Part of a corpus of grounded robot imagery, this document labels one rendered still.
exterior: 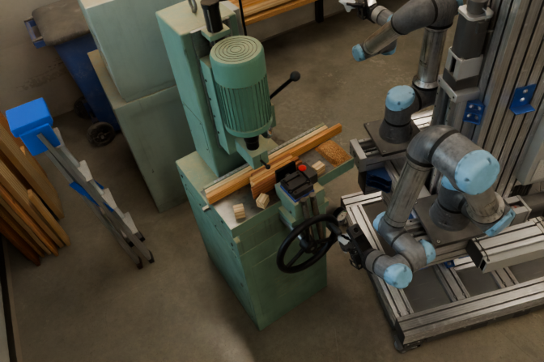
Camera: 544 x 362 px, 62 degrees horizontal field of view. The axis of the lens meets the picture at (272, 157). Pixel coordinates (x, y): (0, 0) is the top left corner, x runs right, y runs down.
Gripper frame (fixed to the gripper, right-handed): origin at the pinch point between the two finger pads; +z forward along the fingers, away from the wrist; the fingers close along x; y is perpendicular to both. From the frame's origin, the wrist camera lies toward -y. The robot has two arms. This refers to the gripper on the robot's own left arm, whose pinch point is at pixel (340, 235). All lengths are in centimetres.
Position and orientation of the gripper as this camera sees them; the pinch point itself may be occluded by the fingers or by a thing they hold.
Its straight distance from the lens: 174.9
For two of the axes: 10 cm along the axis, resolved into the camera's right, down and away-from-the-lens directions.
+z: -3.9, -1.7, 9.0
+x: 8.7, -4.0, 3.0
